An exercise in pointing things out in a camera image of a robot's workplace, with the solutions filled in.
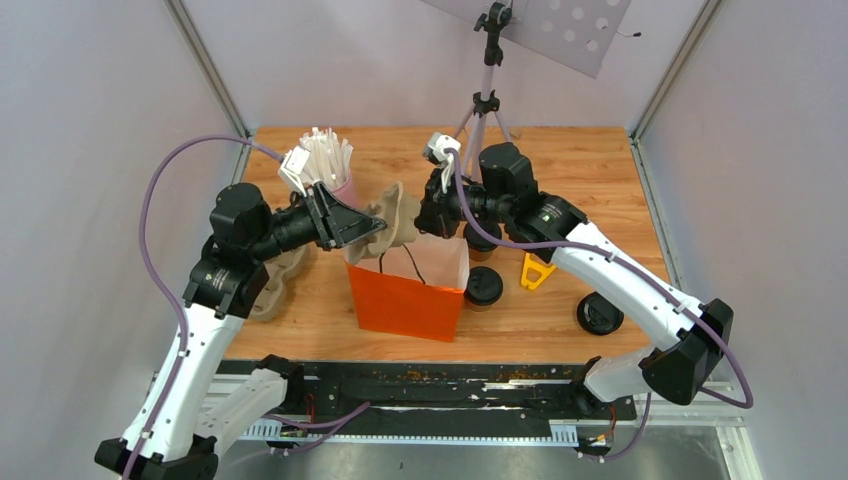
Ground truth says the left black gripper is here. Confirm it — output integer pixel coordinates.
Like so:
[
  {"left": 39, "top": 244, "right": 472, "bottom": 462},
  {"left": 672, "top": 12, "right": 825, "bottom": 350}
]
[{"left": 250, "top": 180, "right": 386, "bottom": 262}]

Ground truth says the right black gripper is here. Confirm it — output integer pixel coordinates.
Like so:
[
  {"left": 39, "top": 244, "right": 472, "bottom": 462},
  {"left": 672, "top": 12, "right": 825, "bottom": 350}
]
[{"left": 404, "top": 164, "right": 511, "bottom": 239}]

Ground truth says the orange paper bag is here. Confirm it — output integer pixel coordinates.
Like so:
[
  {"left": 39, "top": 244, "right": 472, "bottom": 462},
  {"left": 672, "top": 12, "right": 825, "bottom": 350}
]
[{"left": 344, "top": 235, "right": 470, "bottom": 342}]

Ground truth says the black plastic cup lid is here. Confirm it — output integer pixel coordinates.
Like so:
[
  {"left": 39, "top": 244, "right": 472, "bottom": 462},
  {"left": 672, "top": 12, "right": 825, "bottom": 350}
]
[{"left": 464, "top": 266, "right": 504, "bottom": 295}]

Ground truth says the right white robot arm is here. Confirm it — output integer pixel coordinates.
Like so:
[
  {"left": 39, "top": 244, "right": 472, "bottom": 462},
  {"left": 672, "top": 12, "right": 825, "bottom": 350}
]
[{"left": 414, "top": 133, "right": 739, "bottom": 418}]

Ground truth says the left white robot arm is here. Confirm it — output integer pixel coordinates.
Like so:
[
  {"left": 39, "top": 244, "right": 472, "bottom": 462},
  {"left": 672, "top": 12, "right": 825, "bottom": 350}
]
[{"left": 94, "top": 182, "right": 387, "bottom": 479}]

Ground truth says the pink translucent straw holder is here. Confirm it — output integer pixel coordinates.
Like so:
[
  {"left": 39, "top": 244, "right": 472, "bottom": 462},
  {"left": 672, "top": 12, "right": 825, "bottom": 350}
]
[{"left": 332, "top": 176, "right": 362, "bottom": 209}]

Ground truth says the bundle of white straws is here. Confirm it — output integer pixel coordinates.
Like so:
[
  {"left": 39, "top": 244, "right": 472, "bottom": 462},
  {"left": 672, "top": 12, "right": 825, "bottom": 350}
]
[{"left": 299, "top": 127, "right": 354, "bottom": 189}]

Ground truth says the grey pulp cup carrier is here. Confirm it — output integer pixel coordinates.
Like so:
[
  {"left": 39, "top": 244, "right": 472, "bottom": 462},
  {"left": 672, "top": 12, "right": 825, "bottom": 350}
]
[{"left": 249, "top": 246, "right": 310, "bottom": 322}]

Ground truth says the grey perforated panel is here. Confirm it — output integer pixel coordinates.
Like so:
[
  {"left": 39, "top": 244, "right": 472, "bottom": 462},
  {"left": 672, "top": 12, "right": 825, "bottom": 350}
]
[{"left": 428, "top": 0, "right": 631, "bottom": 78}]

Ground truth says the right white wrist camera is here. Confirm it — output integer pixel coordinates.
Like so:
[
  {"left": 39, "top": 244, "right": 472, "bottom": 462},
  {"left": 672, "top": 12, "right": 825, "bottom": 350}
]
[{"left": 423, "top": 132, "right": 461, "bottom": 194}]

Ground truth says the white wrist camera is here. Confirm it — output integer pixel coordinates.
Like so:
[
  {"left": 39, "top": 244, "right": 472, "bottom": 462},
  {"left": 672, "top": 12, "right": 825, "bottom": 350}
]
[
  {"left": 278, "top": 146, "right": 311, "bottom": 195},
  {"left": 423, "top": 132, "right": 461, "bottom": 194}
]

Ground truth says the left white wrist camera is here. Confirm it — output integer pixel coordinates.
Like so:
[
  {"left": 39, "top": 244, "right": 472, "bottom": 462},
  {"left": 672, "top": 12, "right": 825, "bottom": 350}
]
[{"left": 278, "top": 146, "right": 311, "bottom": 195}]

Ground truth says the silver camera tripod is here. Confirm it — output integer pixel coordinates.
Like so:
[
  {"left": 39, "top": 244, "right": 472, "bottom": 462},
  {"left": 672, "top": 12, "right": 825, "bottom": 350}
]
[{"left": 454, "top": 1, "right": 513, "bottom": 182}]

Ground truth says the yellow triangular plastic bracket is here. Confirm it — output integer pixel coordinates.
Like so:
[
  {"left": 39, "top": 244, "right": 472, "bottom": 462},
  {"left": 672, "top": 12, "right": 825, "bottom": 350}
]
[{"left": 519, "top": 253, "right": 557, "bottom": 291}]

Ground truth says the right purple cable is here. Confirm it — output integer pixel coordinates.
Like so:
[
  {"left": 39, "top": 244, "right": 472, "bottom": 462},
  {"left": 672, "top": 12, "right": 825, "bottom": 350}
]
[{"left": 442, "top": 148, "right": 755, "bottom": 410}]

